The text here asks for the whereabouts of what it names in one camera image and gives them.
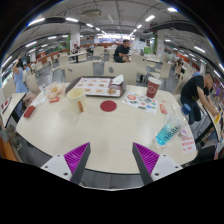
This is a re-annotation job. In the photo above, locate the person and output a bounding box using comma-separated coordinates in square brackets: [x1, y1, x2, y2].
[180, 70, 221, 126]
[113, 39, 132, 64]
[174, 58, 185, 78]
[12, 58, 29, 94]

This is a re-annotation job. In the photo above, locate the cream paper cup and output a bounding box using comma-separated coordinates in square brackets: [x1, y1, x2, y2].
[66, 87, 88, 114]

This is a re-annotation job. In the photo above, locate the beige dining chair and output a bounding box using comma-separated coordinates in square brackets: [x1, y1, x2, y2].
[64, 61, 95, 83]
[103, 61, 138, 86]
[25, 73, 42, 96]

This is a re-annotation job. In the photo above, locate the white sign red text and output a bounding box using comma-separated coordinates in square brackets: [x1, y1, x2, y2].
[178, 128, 198, 155]

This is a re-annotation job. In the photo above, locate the red sauce sachet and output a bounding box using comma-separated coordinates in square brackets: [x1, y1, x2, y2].
[159, 103, 168, 115]

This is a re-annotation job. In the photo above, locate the clear water bottle blue cap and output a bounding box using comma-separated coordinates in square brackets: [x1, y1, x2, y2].
[154, 103, 192, 148]

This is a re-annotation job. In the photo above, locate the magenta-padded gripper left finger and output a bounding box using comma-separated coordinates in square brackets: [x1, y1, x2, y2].
[40, 142, 92, 186]

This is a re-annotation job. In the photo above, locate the fried ring snack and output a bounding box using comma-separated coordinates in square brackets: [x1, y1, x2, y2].
[77, 100, 85, 113]

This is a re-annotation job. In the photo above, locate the ceiling air conditioner unit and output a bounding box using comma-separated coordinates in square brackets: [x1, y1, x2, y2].
[81, 8, 103, 18]

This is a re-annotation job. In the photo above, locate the pink bag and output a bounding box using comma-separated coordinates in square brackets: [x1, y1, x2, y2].
[22, 91, 38, 108]

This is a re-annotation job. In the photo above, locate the beige dining chairs group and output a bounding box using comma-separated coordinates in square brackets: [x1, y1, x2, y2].
[26, 45, 183, 84]

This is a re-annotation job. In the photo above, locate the red cardboard box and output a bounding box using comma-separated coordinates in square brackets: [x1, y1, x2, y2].
[23, 105, 36, 119]

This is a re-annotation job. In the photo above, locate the flat round red coaster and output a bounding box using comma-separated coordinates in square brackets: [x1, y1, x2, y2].
[99, 99, 118, 113]

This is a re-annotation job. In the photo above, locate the printed sticker leaflet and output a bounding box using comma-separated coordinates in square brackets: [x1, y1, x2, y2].
[121, 91, 159, 116]

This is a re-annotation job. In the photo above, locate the dark food tray paper liner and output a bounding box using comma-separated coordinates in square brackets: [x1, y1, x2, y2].
[64, 76, 128, 98]

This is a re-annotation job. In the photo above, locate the white napkin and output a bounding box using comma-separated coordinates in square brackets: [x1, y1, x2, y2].
[111, 74, 125, 86]

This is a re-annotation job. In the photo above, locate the flat red paper packet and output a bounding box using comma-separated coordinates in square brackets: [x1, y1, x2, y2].
[48, 96, 61, 104]

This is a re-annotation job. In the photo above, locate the white paper card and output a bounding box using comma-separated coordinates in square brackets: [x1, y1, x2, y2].
[31, 94, 48, 108]

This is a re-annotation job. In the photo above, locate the beige dining table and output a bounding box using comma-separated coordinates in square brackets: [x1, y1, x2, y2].
[196, 99, 223, 141]
[0, 92, 27, 129]

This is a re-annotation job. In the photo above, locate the ceiling lights group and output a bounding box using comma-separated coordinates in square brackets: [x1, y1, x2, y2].
[1, 6, 224, 73]

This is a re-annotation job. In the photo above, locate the crumpled food wrapper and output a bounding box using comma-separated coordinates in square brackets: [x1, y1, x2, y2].
[44, 82, 66, 100]

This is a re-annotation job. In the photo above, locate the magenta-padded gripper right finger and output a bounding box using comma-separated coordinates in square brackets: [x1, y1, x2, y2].
[131, 142, 184, 186]

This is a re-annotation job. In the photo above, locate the red paper cup white lid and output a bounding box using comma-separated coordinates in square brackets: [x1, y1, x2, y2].
[145, 76, 162, 99]

